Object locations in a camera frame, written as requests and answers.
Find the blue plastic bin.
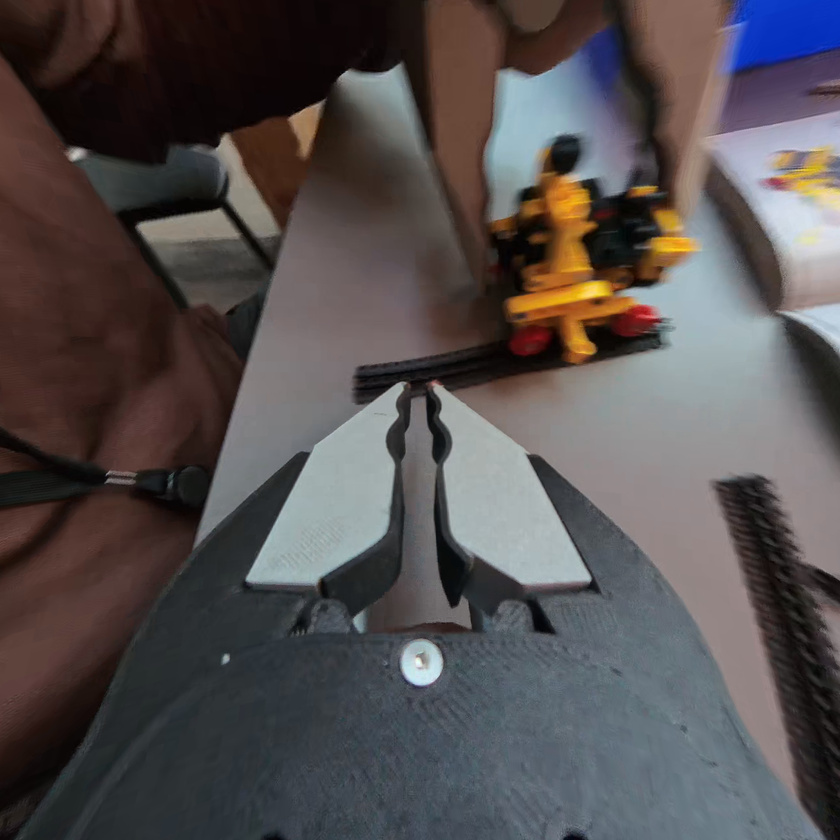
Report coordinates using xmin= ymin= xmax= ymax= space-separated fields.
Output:
xmin=577 ymin=0 xmax=840 ymax=119

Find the black lego track strip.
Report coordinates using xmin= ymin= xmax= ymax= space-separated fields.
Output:
xmin=712 ymin=474 xmax=840 ymax=837
xmin=353 ymin=328 xmax=673 ymax=406

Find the lego instruction booklet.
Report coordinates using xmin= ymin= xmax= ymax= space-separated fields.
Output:
xmin=705 ymin=112 xmax=840 ymax=375

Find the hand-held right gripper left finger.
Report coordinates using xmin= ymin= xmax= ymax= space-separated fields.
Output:
xmin=243 ymin=382 xmax=412 ymax=616

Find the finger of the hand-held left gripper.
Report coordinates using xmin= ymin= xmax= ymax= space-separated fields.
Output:
xmin=617 ymin=0 xmax=732 ymax=221
xmin=420 ymin=0 xmax=506 ymax=299

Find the person's left forearm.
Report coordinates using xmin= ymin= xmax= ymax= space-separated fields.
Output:
xmin=0 ymin=0 xmax=434 ymax=165

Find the black strap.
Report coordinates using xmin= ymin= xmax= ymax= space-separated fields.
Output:
xmin=0 ymin=427 xmax=212 ymax=513

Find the dark chair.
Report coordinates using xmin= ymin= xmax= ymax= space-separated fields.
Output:
xmin=66 ymin=144 xmax=278 ymax=312

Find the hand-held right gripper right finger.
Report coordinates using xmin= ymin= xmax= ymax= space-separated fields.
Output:
xmin=427 ymin=384 xmax=595 ymax=629

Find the yellow lego bulldozer model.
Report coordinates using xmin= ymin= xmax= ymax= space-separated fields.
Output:
xmin=489 ymin=134 xmax=700 ymax=365

